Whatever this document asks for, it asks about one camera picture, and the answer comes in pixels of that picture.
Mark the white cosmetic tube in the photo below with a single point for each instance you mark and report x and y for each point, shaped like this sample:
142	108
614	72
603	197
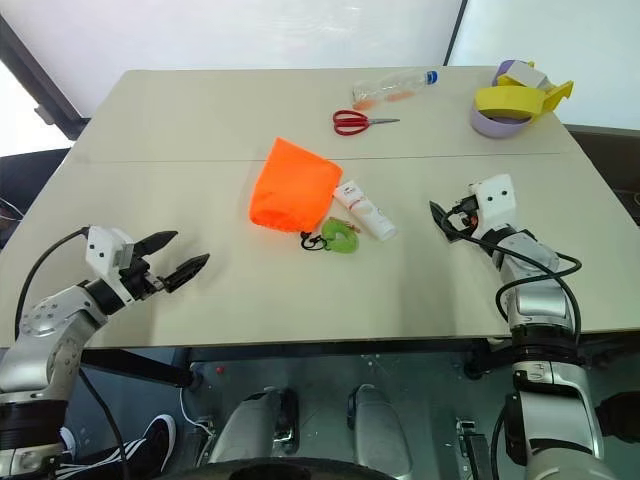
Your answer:
365	210

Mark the dark window frame beam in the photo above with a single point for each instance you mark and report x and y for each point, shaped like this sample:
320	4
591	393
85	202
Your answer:
30	65

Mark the silver right robot leg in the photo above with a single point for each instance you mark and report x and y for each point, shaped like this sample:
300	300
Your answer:
380	430

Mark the black table frame bar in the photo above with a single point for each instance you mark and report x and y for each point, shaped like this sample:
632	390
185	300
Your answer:
140	367

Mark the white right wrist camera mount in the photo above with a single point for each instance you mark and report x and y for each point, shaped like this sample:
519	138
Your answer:
495	197

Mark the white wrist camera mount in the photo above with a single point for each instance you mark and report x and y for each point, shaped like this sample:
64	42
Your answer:
102	247
495	197

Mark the grey metal stand bracket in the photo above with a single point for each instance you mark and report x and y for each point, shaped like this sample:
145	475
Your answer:
205	435
472	445

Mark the dark furniture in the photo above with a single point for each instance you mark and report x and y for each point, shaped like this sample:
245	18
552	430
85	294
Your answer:
610	160
30	160

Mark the yellow tape roll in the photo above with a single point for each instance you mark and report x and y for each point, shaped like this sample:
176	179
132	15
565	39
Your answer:
505	100

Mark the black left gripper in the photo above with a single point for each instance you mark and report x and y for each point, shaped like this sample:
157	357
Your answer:
142	280

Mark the large purple tape roll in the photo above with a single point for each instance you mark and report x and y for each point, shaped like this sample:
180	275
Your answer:
492	130

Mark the black white sneaker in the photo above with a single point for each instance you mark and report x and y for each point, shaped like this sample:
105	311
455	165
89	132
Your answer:
155	440

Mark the person in dark clothing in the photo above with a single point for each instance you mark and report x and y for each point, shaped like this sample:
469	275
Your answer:
620	415

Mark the white cardboard box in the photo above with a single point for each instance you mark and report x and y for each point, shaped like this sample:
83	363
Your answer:
525	75

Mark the green hair scrunchie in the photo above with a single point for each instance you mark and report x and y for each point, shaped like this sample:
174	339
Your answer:
350	245

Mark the silver robot leg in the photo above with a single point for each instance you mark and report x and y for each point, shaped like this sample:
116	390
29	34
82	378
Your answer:
380	430
250	425

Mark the small purple tape roll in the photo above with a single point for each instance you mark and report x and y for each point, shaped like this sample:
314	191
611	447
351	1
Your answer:
505	67

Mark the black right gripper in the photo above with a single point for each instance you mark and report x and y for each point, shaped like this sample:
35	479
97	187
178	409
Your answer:
465	220

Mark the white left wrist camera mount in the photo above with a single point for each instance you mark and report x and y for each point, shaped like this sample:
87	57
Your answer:
102	247

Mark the clear plastic bottle blue cap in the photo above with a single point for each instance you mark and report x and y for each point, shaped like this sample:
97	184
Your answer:
390	90

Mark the silver left robot leg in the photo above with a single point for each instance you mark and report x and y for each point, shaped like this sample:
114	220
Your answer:
250	425

